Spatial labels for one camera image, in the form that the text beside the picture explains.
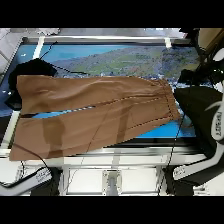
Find brown trousers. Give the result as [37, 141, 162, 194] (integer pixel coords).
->
[8, 74, 183, 162]

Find black cable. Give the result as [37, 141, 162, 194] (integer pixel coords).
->
[9, 142, 53, 172]
[38, 41, 92, 76]
[161, 112, 186, 196]

